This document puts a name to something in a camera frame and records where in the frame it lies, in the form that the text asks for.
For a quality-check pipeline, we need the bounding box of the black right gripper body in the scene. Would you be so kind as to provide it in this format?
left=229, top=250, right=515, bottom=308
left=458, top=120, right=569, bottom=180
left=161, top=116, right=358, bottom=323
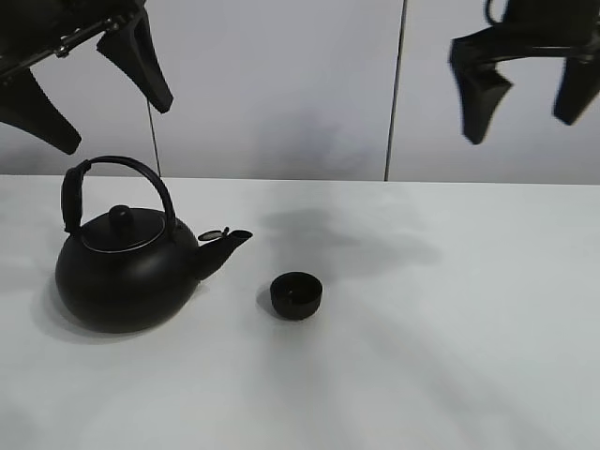
left=449, top=1, right=599, bottom=66

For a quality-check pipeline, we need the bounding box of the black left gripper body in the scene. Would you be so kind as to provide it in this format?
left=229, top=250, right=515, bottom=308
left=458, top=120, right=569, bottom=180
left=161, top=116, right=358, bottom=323
left=1, top=0, right=141, bottom=77

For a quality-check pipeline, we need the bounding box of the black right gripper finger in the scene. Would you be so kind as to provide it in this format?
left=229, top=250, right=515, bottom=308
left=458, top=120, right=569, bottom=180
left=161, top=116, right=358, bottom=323
left=553, top=58, right=599, bottom=126
left=451, top=63, right=513, bottom=144

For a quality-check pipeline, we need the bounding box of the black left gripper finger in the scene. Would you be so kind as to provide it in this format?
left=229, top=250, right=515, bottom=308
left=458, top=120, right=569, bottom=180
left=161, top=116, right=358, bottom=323
left=1, top=69, right=82, bottom=155
left=97, top=9, right=173, bottom=113

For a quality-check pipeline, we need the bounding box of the black round teapot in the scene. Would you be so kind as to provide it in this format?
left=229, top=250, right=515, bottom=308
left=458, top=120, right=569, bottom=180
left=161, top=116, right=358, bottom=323
left=54, top=156, right=253, bottom=334

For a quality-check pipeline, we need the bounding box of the small black teacup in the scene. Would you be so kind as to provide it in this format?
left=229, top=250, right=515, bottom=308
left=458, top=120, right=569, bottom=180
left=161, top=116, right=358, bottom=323
left=269, top=272, right=323, bottom=321

